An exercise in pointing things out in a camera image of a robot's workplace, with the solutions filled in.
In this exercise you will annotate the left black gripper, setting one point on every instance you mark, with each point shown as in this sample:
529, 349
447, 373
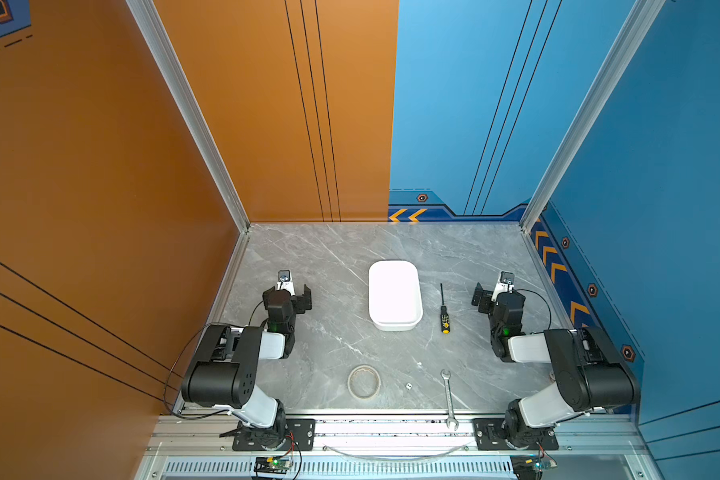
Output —
299, 300

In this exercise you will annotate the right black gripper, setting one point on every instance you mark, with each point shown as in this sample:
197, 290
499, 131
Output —
485, 297

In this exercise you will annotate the black yellow screwdriver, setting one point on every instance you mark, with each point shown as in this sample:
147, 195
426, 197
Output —
444, 314

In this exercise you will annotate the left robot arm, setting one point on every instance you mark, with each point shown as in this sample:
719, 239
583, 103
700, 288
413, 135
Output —
222, 372

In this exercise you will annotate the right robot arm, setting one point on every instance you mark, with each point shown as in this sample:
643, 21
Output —
589, 374

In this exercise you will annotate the white plastic bin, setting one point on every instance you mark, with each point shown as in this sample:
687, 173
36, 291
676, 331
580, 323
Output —
395, 301

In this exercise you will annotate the silver wrench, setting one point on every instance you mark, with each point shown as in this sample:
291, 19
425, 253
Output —
451, 421

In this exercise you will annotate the clear tape roll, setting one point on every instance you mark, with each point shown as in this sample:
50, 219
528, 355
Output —
364, 382

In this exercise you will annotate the left green circuit board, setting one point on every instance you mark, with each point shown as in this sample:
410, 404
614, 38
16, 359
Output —
272, 467

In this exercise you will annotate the green circuit board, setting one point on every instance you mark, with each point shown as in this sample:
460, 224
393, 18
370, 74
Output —
272, 467
526, 468

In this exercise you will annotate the right green circuit board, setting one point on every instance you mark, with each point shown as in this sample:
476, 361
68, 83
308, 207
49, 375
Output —
526, 468

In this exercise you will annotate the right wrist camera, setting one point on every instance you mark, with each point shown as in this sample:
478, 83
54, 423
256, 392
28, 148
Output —
505, 281

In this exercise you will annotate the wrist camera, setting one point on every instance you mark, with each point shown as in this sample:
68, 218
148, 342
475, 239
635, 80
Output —
285, 282
505, 281

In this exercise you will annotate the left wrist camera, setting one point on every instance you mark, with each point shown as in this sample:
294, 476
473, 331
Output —
285, 282

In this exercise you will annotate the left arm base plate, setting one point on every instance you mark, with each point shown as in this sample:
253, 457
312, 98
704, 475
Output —
298, 433

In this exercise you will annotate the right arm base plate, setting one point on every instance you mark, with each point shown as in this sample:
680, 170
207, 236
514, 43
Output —
493, 434

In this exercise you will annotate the aluminium front rail frame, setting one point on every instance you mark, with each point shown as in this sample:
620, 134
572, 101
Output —
390, 444

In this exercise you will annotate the right aluminium corner post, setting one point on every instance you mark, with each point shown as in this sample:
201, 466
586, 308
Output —
628, 40

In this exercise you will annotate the aluminium corner post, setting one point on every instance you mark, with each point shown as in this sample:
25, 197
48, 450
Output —
628, 40
153, 31

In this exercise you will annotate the left aluminium corner post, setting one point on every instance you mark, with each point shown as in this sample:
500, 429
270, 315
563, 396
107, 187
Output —
153, 31

